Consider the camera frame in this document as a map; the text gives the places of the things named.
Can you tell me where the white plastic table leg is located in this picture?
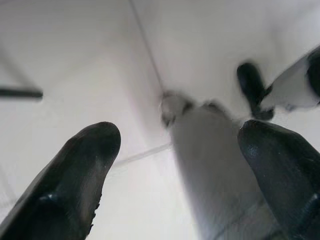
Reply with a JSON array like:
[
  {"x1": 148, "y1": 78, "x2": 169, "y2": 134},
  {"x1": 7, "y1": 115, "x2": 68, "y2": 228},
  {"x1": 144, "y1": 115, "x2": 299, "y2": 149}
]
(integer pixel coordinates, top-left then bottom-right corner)
[{"x1": 159, "y1": 89, "x2": 285, "y2": 240}]

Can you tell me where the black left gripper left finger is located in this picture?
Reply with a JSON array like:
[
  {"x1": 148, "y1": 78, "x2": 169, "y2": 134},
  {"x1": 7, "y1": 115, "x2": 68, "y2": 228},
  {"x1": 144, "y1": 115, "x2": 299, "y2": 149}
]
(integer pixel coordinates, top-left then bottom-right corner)
[{"x1": 0, "y1": 121, "x2": 122, "y2": 240}]

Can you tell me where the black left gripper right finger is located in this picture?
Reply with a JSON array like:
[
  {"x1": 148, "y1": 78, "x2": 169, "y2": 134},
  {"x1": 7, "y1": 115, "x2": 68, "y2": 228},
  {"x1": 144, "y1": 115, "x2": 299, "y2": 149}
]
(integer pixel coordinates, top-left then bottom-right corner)
[{"x1": 236, "y1": 119, "x2": 320, "y2": 240}]

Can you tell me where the black metal rod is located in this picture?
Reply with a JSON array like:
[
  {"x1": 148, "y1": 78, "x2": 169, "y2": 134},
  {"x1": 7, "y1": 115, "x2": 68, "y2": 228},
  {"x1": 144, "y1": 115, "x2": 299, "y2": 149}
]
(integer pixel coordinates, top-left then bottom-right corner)
[{"x1": 0, "y1": 86, "x2": 44, "y2": 99}]

